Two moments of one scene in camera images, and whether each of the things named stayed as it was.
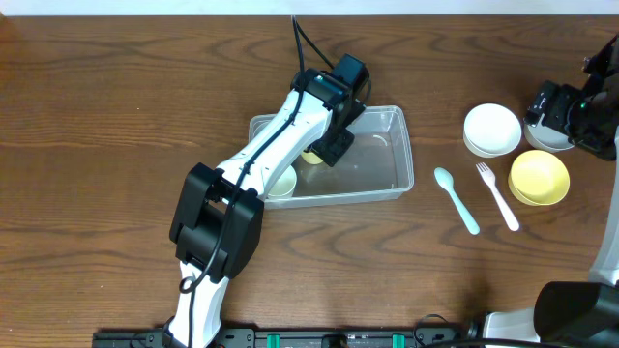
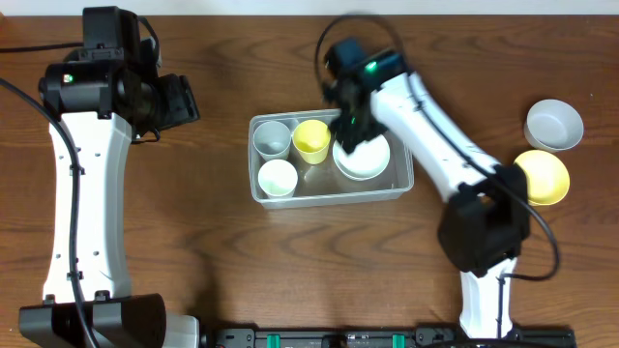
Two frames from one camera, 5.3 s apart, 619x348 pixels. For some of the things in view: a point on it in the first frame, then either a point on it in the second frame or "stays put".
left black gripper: (334, 146) to (180, 103)
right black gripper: (540, 111) to (358, 128)
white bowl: (491, 130) to (367, 161)
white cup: (285, 184) stays put
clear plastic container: (376, 164) stays put
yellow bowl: (538, 178) stays put
